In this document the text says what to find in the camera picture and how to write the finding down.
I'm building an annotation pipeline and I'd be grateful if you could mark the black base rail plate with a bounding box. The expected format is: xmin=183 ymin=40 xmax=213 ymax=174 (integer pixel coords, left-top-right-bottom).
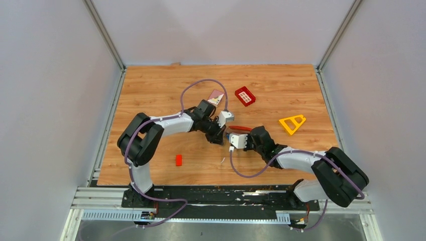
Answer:
xmin=121 ymin=185 xmax=320 ymax=220

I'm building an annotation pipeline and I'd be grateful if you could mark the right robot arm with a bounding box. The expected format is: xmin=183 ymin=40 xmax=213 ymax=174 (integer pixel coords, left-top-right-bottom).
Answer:
xmin=244 ymin=126 xmax=370 ymax=210

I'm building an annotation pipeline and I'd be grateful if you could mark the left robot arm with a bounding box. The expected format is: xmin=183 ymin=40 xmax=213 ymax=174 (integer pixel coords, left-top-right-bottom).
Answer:
xmin=117 ymin=100 xmax=234 ymax=207

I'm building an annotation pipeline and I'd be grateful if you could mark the playing card box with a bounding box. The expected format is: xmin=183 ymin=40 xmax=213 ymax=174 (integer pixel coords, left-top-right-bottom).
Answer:
xmin=207 ymin=89 xmax=225 ymax=107

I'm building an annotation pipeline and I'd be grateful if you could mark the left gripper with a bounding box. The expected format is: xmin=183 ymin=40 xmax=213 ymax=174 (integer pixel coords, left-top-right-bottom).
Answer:
xmin=200 ymin=118 xmax=227 ymax=147

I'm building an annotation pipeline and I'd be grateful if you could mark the red toy brick block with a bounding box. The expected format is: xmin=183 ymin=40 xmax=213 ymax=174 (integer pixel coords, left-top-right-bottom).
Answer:
xmin=234 ymin=86 xmax=256 ymax=107

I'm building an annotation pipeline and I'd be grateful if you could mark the yellow toy piece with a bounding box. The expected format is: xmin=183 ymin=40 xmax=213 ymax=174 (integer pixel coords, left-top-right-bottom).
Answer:
xmin=278 ymin=114 xmax=306 ymax=136

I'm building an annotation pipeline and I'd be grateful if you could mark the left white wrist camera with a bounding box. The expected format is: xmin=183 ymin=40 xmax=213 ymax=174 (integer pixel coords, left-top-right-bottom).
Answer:
xmin=218 ymin=110 xmax=235 ymax=128

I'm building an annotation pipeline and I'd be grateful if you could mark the small red block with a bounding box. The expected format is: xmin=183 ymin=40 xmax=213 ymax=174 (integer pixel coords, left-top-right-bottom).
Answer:
xmin=175 ymin=155 xmax=183 ymax=167

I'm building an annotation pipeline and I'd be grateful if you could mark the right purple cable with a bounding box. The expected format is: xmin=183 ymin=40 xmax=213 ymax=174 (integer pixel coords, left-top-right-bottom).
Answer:
xmin=229 ymin=146 xmax=366 ymax=200

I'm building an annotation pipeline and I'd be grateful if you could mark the purple cable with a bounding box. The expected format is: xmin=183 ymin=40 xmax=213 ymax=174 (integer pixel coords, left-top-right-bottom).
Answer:
xmin=229 ymin=146 xmax=366 ymax=200
xmin=124 ymin=78 xmax=229 ymax=228

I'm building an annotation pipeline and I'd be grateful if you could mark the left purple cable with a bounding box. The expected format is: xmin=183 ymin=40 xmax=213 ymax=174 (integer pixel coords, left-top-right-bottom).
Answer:
xmin=124 ymin=78 xmax=229 ymax=228

